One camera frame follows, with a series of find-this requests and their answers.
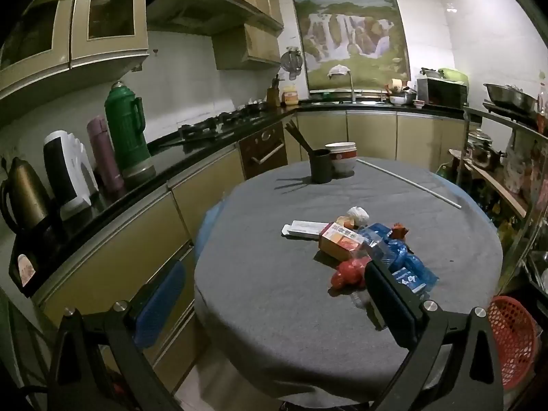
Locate black kitchen countertop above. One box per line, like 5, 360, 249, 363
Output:
9, 100, 472, 298

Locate clear plastic bottle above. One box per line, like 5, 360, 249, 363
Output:
536, 81, 548, 133

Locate green thermos jug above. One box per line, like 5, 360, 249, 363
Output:
104, 82, 157, 179

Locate metal basin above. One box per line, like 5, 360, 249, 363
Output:
484, 83, 539, 114

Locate blue plastic packet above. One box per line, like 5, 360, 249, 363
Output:
357, 223, 439, 300

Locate microwave oven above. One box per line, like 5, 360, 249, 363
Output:
416, 78, 468, 109

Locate floral plastic bag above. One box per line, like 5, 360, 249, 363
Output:
505, 137, 540, 193

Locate metal shelf rack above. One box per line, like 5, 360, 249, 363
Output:
447, 105, 548, 304

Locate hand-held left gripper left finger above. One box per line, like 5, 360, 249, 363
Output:
45, 259, 189, 411

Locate blue tablecloth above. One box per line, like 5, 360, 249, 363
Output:
195, 170, 484, 266

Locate glass-door corner cabinet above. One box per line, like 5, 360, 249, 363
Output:
0, 0, 150, 103

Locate waterfall wall poster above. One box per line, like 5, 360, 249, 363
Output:
286, 0, 412, 92

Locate long white box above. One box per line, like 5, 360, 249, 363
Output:
282, 220, 332, 239

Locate wooden knife block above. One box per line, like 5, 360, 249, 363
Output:
266, 75, 281, 107

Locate black gas stove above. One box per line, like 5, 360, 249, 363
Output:
177, 109, 268, 140

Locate hanging metal strainer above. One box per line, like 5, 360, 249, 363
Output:
280, 47, 304, 80

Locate range hood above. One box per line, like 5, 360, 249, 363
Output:
146, 0, 284, 37

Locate purple thermos flask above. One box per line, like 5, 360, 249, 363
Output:
86, 115, 126, 193

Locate green bag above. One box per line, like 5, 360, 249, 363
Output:
437, 67, 469, 84

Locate white tissue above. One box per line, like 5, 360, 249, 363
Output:
346, 206, 370, 227

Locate black appliance with label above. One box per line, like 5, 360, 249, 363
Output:
9, 218, 69, 298

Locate built-in oven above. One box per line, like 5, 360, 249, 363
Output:
238, 122, 287, 180

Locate small wall cabinet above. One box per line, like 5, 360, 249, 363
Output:
213, 23, 283, 70

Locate red plastic basket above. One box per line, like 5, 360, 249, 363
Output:
487, 295, 541, 390

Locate bronze electric kettle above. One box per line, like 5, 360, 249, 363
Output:
0, 157, 54, 234

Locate grey tablecloth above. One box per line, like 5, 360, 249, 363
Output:
194, 156, 503, 409

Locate red plastic bag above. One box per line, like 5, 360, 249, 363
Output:
329, 254, 373, 292

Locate metal pot with lid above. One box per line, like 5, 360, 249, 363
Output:
466, 133, 506, 167

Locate thin white rod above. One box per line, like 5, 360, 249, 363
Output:
356, 159, 463, 210

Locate orange cardboard box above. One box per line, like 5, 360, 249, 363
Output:
317, 222, 364, 262

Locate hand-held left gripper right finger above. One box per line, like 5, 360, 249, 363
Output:
364, 259, 506, 411

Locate white ribbed appliance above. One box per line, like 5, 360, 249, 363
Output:
43, 130, 100, 219

